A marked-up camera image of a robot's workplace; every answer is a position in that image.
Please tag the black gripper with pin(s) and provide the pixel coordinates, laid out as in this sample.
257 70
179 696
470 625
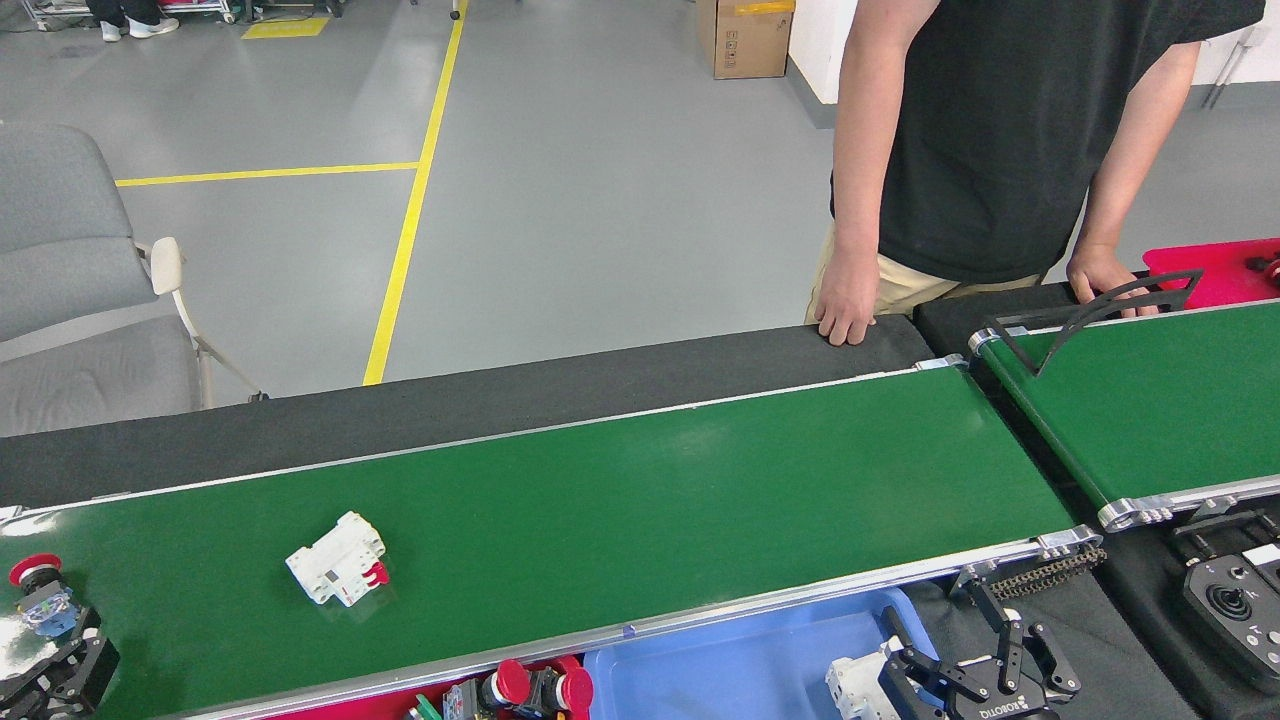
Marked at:
1010 712

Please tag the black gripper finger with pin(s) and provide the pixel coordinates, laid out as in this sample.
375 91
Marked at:
25 690
95 665

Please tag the red mushroom push button switch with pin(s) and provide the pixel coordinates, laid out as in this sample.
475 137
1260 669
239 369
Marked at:
512 682
577 692
35 568

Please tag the white circuit breaker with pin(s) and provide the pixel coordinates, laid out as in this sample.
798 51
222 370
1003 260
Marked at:
335 560
855 690

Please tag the person's left forearm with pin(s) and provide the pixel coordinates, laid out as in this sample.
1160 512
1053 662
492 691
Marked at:
1125 180

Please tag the person's right forearm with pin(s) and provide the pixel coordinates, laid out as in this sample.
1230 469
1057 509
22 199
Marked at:
865 180

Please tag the long green conveyor belt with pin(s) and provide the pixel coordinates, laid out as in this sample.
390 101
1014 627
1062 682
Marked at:
700 500

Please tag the green infeed conveyor belt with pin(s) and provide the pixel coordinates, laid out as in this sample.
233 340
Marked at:
1150 400

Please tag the red tray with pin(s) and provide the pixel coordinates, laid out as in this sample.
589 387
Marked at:
1230 265

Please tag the person's right hand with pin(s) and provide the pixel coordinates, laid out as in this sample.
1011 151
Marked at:
850 295

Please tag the person's left hand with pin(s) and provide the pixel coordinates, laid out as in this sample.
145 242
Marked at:
1100 272

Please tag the blue plastic bin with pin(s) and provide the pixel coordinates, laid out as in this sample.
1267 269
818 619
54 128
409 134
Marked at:
720 670

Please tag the black guide plate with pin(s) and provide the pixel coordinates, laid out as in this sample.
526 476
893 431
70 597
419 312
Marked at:
1015 352

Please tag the black joystick controller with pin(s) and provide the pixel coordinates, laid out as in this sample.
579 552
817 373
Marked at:
1230 600

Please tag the red plastic bin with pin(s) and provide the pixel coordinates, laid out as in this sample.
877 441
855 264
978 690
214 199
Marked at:
380 708

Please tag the grey office chair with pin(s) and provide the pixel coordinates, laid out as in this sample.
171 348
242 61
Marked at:
50 230

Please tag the person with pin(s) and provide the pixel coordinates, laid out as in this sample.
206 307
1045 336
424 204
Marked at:
1000 150

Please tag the cardboard box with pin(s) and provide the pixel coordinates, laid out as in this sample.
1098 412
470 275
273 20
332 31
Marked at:
745 45

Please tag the white shoe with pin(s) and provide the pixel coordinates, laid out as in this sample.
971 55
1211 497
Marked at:
112 30
153 27

